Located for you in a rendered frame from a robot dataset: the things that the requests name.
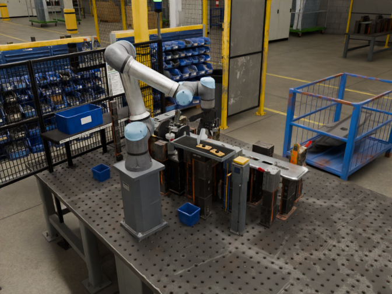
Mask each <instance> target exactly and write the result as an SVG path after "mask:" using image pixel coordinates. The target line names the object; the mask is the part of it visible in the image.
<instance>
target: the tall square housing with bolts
mask: <svg viewBox="0 0 392 294"><path fill-rule="evenodd" d="M229 148H230V149H234V150H236V153H235V154H234V155H232V156H231V157H229V158H227V159H226V160H224V161H223V169H224V170H225V178H224V185H223V207H221V209H222V210H223V211H224V212H228V213H232V195H233V182H232V174H231V175H230V176H228V177H226V176H227V175H228V174H229V173H232V166H233V162H234V161H233V160H234V159H236V158H238V157H239V156H241V157H242V156H243V148H240V147H236V146H231V147H229Z"/></svg>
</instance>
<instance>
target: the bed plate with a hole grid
mask: <svg viewBox="0 0 392 294"><path fill-rule="evenodd" d="M121 143H122V144H125V146H122V147H121V153H120V154H122V155H123V160H121V161H119V162H118V161H116V152H115V148H114V147H111V146H108V145H107V150H109V152H107V153H104V154H102V153H101V152H102V151H103V148H99V149H96V150H94V151H92V152H89V153H87V154H84V155H82V156H80V157H77V158H74V159H72V161H73V164H75V165H76V166H73V167H71V168H67V167H66V166H68V162H65V163H62V164H59V165H57V166H54V167H53V169H54V172H52V173H49V171H48V169H47V170H45V171H42V172H40V173H37V174H35V175H34V176H35V177H36V178H37V179H38V180H39V181H40V182H41V183H42V184H43V185H44V186H46V187H47V188H48V189H49V190H50V191H51V192H52V193H53V194H54V195H55V196H56V197H57V198H58V199H59V200H60V201H61V202H62V203H63V204H64V205H65V206H66V207H67V208H68V209H69V210H70V211H71V212H72V213H73V214H74V215H75V216H76V217H77V218H78V219H79V220H80V221H81V222H82V223H83V224H84V225H85V226H86V227H87V228H88V229H89V230H90V231H91V232H92V233H94V234H95V235H96V236H97V237H98V238H99V239H100V240H101V241H102V242H103V243H104V244H105V245H106V246H107V247H108V248H109V249H110V250H111V251H112V252H113V253H114V254H115V255H116V256H117V257H118V258H119V259H120V260H121V261H122V262H123V263H124V264H125V265H126V266H127V267H128V268H129V269H130V270H131V271H132V272H133V273H134V274H135V275H136V276H137V277H138V278H139V279H140V280H142V281H143V282H144V283H145V284H146V285H147V286H148V287H149V288H150V289H151V290H152V291H153V292H154V293H155V294H392V198H391V197H388V196H385V195H383V194H380V193H378V192H375V191H372V190H370V189H367V188H365V187H362V186H359V185H357V184H354V183H352V182H349V181H346V180H343V179H341V178H338V177H335V176H333V175H330V174H328V173H325V172H323V171H319V170H316V169H314V168H312V167H309V166H304V167H305V168H307V169H308V172H307V173H306V174H305V175H304V176H303V177H302V180H303V181H302V182H303V187H302V195H304V196H303V197H302V198H300V199H299V200H298V201H299V202H298V201H297V202H296V203H295V204H294V207H296V210H295V211H294V212H293V213H292V214H291V215H290V216H289V217H288V218H287V219H286V220H285V221H283V220H280V219H278V218H276V220H277V221H279V222H277V224H275V225H274V226H273V225H272V226H271V227H270V228H267V227H264V226H258V225H257V223H259V222H260V215H261V207H262V205H263V202H261V203H260V204H259V205H258V206H257V207H255V208H252V207H249V206H246V218H245V228H247V230H246V231H245V232H244V233H243V234H242V235H241V236H238V235H236V234H234V233H232V232H230V231H229V229H231V225H232V213H228V212H224V211H223V210H222V209H221V208H222V207H223V201H222V200H221V193H218V196H219V199H217V200H218V201H214V202H212V211H211V212H212V215H211V216H210V217H208V218H207V219H206V220H203V219H201V218H199V221H198V222H197V223H195V224H194V225H192V226H191V227H190V226H188V225H186V224H184V223H182V222H180V221H179V213H178V210H177V209H178V208H179V207H181V206H182V205H184V204H185V203H186V202H189V203H191V204H193V200H191V199H190V198H186V197H180V196H178V195H176V194H173V193H172V192H170V193H171V195H170V196H166V197H164V196H160V197H161V207H162V219H164V220H165V221H166V222H167V223H168V226H166V227H164V228H163V229H160V230H159V231H157V232H155V233H153V234H151V235H150V236H148V237H146V238H144V239H142V240H138V239H136V238H135V237H134V236H133V235H132V234H131V233H130V232H128V231H127V230H126V229H124V228H123V227H122V226H121V225H120V222H121V221H122V220H123V219H124V208H123V199H122V193H121V183H120V173H119V172H118V171H117V170H115V169H114V168H113V165H114V164H117V163H120V162H123V161H125V158H126V155H127V150H126V143H125V138H124V139H121ZM99 164H104V165H106V166H108V167H110V179H108V180H106V181H104V182H100V181H98V180H96V179H94V177H93V172H92V168H93V167H95V166H97V165H99Z"/></svg>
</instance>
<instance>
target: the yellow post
mask: <svg viewBox="0 0 392 294"><path fill-rule="evenodd" d="M131 1H132V15H133V24H134V38H135V43H139V42H143V41H149V33H148V10H147V0H131ZM145 49H146V50H143V55H145V51H146V55H147V46H146V45H145ZM139 50H140V51H139V56H141V46H139ZM144 61H145V62H144V65H145V66H146V60H145V56H144ZM148 89H149V88H148ZM144 90H147V89H144ZM142 91H143V90H142ZM150 93H151V94H152V89H151V87H150V90H147V91H143V92H142V96H144V94H145V107H146V95H148V94H150ZM152 96H153V94H152V95H149V102H148V101H147V106H148V105H151V101H150V99H152ZM148 108H149V106H148Z"/></svg>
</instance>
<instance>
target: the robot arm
mask: <svg viewBox="0 0 392 294"><path fill-rule="evenodd" d="M135 54H136V52H135V48H134V46H133V45H132V44H131V43H130V42H128V41H125V40H121V41H117V42H115V43H114V44H111V45H109V46H108V47H107V48H106V50H105V52H104V58H105V60H106V62H107V64H108V65H109V66H111V67H112V68H113V69H115V71H117V72H118V73H119V74H120V78H121V82H122V86H123V88H124V92H125V96H126V98H127V102H128V106H129V110H130V112H131V116H130V118H129V120H130V124H128V125H127V126H126V127H125V131H124V135H125V143H126V150H127V155H126V158H125V163H124V164H125V168H126V169H127V170H129V171H131V172H142V171H145V170H148V169H150V168H151V167H152V165H153V163H152V158H151V156H150V154H149V151H148V139H149V138H150V136H151V135H152V134H153V132H154V130H155V122H154V120H153V118H152V117H151V116H150V113H149V112H147V111H146V108H145V105H144V100H143V98H142V93H141V90H140V87H139V83H138V79H139V80H140V81H142V82H144V83H146V84H148V85H149V86H151V87H153V88H155V89H157V90H159V91H161V92H163V93H165V94H167V95H169V96H170V97H172V98H174V99H176V100H177V102H178V104H180V105H182V106H185V105H188V104H189V103H190V102H191V101H192V99H193V96H200V97H201V110H202V111H203V112H201V113H199V114H196V115H192V116H191V117H189V118H188V119H189V121H190V122H193V121H196V120H197V119H199V118H201V119H200V121H199V125H198V129H197V144H198V145H199V144H200V140H203V139H207V135H206V134H205V129H204V128H206V129H207V130H208V132H209V134H210V135H211V136H212V135H213V132H218V130H217V129H216V128H217V127H218V126H219V118H218V117H216V111H217V110H218V108H215V107H214V106H215V80H214V79H213V78H201V81H200V82H186V81H184V82H179V83H177V82H175V81H173V80H171V79H169V78H168V77H166V76H164V75H162V74H160V73H158V72H156V71H154V70H152V69H150V68H149V67H147V66H145V65H143V64H142V63H140V62H138V61H136V60H135Z"/></svg>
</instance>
